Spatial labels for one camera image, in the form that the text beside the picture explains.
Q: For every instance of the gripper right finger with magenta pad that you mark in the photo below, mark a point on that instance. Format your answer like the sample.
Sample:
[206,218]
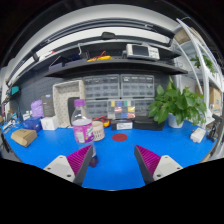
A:
[154,167]

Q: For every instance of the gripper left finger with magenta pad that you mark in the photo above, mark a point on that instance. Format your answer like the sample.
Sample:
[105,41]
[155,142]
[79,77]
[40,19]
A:
[73,167]

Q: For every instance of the beige woven cup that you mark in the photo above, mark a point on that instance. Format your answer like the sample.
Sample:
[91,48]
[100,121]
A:
[98,130]

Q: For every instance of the red round coaster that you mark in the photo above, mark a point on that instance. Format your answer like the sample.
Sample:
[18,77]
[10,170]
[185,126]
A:
[120,137]

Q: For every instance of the black flat case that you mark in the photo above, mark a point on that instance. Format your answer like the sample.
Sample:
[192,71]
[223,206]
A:
[146,123]

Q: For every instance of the clear bottle with purple cap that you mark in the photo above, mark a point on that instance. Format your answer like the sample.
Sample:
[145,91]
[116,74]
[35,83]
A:
[81,122]

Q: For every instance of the white plant pot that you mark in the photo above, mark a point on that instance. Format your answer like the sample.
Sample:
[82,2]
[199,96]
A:
[172,121]

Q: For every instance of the white small box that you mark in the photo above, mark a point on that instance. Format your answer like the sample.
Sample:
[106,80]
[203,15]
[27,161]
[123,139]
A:
[49,123]

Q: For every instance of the white power adapter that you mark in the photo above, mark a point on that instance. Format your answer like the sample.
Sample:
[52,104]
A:
[197,135]

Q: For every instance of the black box with white label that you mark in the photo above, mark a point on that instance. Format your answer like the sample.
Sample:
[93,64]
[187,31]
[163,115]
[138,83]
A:
[121,124]

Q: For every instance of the brown cardboard box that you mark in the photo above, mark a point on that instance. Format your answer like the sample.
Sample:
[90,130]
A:
[24,137]

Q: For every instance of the blue box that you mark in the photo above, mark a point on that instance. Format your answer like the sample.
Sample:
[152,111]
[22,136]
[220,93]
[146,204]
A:
[32,124]

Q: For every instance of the green potted plant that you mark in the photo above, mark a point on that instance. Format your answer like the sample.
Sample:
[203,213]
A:
[182,104]

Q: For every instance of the clear compartment box with colours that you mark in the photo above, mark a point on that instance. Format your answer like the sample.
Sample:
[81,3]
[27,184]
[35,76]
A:
[121,109]

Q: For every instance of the purple plastic bag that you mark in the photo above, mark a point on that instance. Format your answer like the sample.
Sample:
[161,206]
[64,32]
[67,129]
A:
[37,108]

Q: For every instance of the grey upright box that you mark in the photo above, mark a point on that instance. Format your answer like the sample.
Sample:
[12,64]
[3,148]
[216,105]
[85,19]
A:
[47,103]

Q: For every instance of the white perforated tray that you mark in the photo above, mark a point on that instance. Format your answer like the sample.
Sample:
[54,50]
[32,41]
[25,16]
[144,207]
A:
[64,95]

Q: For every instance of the grey drawer cabinet right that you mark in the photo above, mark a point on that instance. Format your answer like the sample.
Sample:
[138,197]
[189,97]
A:
[137,85]

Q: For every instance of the grey drawer cabinet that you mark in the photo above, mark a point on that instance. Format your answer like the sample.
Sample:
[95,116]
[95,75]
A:
[100,87]
[137,85]

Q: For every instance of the grey drawer cabinet left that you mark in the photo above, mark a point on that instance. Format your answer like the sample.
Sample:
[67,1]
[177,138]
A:
[100,87]

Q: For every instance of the cardboard box on rack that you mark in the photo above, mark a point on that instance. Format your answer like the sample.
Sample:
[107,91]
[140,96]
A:
[215,100]

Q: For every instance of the white oscilloscope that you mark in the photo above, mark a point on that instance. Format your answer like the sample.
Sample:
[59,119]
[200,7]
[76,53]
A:
[142,52]

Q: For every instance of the small hanging plant on rack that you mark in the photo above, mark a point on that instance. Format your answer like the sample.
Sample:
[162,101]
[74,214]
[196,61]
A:
[207,62]

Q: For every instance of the white metal rack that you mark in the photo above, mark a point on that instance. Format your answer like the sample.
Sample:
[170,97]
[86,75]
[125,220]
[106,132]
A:
[190,43]

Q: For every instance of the dark wall shelf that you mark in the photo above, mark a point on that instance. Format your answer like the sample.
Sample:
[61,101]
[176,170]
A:
[113,66]

